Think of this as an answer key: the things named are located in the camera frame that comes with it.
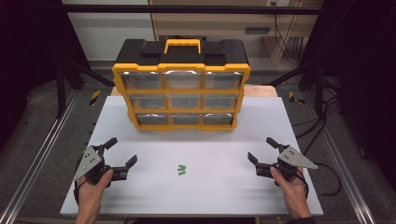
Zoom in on black metal stand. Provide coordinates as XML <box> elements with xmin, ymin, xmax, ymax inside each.
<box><xmin>266</xmin><ymin>58</ymin><xmax>327</xmax><ymax>117</ymax></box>
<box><xmin>55</xmin><ymin>55</ymin><xmax>116</xmax><ymax>119</ymax></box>

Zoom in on set of clear organizer bins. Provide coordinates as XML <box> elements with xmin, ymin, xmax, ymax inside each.
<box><xmin>120</xmin><ymin>70</ymin><xmax>244</xmax><ymax>126</ymax></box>

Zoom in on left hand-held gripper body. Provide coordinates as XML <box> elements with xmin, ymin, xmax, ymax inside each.
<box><xmin>73</xmin><ymin>143</ymin><xmax>129</xmax><ymax>188</ymax></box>

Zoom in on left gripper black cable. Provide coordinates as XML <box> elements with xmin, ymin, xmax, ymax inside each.
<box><xmin>73</xmin><ymin>177</ymin><xmax>88</xmax><ymax>207</ymax></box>

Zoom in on bundle of black floor cables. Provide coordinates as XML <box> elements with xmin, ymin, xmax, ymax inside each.
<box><xmin>294</xmin><ymin>74</ymin><xmax>342</xmax><ymax>157</ymax></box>

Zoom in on yellow black drawer organizer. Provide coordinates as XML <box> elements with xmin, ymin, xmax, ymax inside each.
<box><xmin>111</xmin><ymin>38</ymin><xmax>251</xmax><ymax>132</ymax></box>

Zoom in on hanging black cables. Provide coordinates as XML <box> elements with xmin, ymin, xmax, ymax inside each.
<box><xmin>273</xmin><ymin>13</ymin><xmax>305</xmax><ymax>65</ymax></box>

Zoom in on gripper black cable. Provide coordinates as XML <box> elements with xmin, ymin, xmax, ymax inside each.
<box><xmin>73</xmin><ymin>177</ymin><xmax>88</xmax><ymax>207</ymax></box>
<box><xmin>298</xmin><ymin>161</ymin><xmax>343</xmax><ymax>198</ymax></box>

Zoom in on left yellow clamp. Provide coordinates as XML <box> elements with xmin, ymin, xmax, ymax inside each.
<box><xmin>89</xmin><ymin>90</ymin><xmax>102</xmax><ymax>106</ymax></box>

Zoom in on black curtain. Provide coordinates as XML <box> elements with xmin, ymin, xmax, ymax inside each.
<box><xmin>0</xmin><ymin>0</ymin><xmax>92</xmax><ymax>150</ymax></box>
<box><xmin>301</xmin><ymin>0</ymin><xmax>396</xmax><ymax>190</ymax></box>

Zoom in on yellow clamp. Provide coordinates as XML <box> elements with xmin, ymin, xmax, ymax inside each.
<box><xmin>89</xmin><ymin>90</ymin><xmax>102</xmax><ymax>106</ymax></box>
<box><xmin>288</xmin><ymin>91</ymin><xmax>306</xmax><ymax>105</ymax></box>

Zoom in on right yellow clamp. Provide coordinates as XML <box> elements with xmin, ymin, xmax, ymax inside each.
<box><xmin>288</xmin><ymin>91</ymin><xmax>306</xmax><ymax>105</ymax></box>

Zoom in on clear plastic drawer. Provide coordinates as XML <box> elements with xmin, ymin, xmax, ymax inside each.
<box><xmin>162</xmin><ymin>70</ymin><xmax>203</xmax><ymax>91</ymax></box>

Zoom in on black horizontal frame bar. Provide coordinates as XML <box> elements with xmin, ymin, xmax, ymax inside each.
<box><xmin>62</xmin><ymin>4</ymin><xmax>323</xmax><ymax>15</ymax></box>

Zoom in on light wooden cabinet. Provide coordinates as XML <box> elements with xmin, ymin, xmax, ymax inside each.
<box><xmin>148</xmin><ymin>0</ymin><xmax>325</xmax><ymax>67</ymax></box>

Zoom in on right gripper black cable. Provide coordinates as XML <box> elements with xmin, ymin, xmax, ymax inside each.
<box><xmin>298</xmin><ymin>161</ymin><xmax>343</xmax><ymax>198</ymax></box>

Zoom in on person's right hand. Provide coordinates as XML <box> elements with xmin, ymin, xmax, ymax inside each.
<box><xmin>270</xmin><ymin>166</ymin><xmax>310</xmax><ymax>217</ymax></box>

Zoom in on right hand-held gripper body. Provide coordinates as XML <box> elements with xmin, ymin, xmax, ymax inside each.
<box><xmin>255</xmin><ymin>144</ymin><xmax>318</xmax><ymax>183</ymax></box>

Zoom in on aluminium floor rail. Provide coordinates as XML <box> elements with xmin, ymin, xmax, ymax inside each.
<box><xmin>0</xmin><ymin>89</ymin><xmax>79</xmax><ymax>224</ymax></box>
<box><xmin>302</xmin><ymin>92</ymin><xmax>378</xmax><ymax>224</ymax></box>

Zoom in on person's left hand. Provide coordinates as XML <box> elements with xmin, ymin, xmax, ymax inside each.
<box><xmin>77</xmin><ymin>169</ymin><xmax>114</xmax><ymax>210</ymax></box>

